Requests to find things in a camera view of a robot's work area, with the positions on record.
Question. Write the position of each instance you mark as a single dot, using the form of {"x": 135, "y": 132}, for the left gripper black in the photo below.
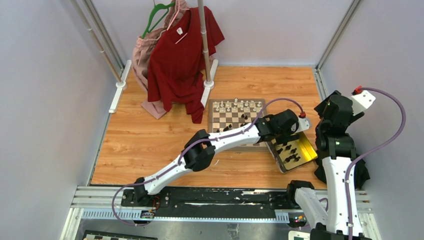
{"x": 290, "y": 135}

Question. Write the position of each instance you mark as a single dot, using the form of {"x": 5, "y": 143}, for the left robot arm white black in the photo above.
{"x": 200, "y": 150}

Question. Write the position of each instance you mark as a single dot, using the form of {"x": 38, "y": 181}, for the black mounting rail base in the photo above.
{"x": 212, "y": 202}

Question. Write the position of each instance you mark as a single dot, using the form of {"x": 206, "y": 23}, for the wooden chess board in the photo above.
{"x": 217, "y": 121}

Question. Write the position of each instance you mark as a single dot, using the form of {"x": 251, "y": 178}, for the red t-shirt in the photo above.
{"x": 175, "y": 67}

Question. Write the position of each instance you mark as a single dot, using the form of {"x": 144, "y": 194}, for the white clothes rack frame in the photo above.
{"x": 94, "y": 26}

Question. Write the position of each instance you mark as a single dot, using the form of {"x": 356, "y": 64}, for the white chess piece row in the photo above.
{"x": 236, "y": 105}

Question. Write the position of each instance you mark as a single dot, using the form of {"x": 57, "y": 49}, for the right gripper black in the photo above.
{"x": 321, "y": 107}

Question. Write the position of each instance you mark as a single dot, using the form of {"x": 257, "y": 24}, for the pink garment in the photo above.
{"x": 145, "y": 45}

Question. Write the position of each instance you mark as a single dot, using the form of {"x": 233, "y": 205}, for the green clothes hanger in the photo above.
{"x": 157, "y": 14}

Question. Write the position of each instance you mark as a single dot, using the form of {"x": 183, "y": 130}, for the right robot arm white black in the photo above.
{"x": 337, "y": 151}

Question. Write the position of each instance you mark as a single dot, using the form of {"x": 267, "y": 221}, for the gold metal tray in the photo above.
{"x": 292, "y": 154}

